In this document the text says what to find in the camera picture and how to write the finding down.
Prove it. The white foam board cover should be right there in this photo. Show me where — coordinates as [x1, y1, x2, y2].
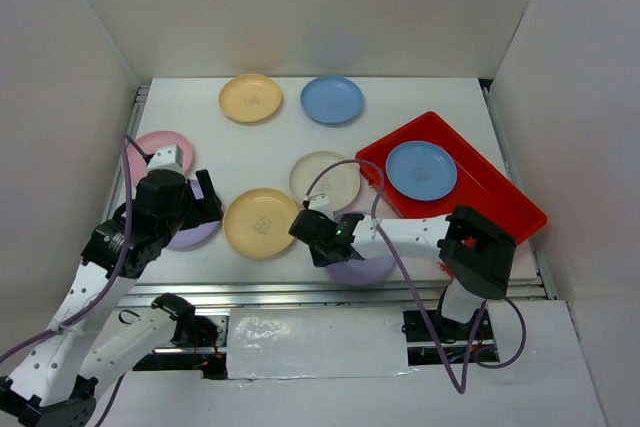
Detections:
[226, 307, 410, 380]

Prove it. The pink plastic plate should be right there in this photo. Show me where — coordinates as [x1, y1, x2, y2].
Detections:
[127, 131, 195, 186]

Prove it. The yellow plastic plate front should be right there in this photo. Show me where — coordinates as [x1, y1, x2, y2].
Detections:
[223, 188, 299, 259]

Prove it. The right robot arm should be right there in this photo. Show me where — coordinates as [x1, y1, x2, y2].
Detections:
[289, 206, 516, 342]

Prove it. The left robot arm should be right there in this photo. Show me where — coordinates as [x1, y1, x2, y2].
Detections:
[1, 169, 223, 426]

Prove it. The yellow plastic plate rear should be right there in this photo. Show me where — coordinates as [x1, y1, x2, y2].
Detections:
[218, 74, 283, 124]

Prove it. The purple plastic plate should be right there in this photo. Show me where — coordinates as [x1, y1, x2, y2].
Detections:
[324, 210, 401, 288]
[162, 179, 224, 252]

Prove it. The cream plastic plate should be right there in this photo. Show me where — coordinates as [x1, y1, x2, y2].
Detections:
[289, 151, 361, 211]

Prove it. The blue plastic plate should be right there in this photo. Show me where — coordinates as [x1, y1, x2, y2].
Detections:
[300, 76, 365, 125]
[385, 141, 458, 202]

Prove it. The red plastic bin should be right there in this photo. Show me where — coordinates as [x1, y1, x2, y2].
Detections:
[355, 111, 548, 284]

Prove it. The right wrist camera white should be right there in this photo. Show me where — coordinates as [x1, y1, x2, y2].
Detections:
[302, 193, 334, 219]

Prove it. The yellow plastic plate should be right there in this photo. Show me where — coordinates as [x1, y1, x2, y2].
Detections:
[218, 74, 283, 124]
[223, 188, 299, 259]

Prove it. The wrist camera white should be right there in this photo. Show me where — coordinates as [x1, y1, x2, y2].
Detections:
[146, 144, 183, 174]
[302, 193, 334, 219]

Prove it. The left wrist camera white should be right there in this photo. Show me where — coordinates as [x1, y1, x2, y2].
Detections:
[146, 144, 183, 174]

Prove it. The aluminium table frame rail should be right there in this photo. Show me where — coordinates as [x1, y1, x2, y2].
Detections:
[114, 280, 546, 309]

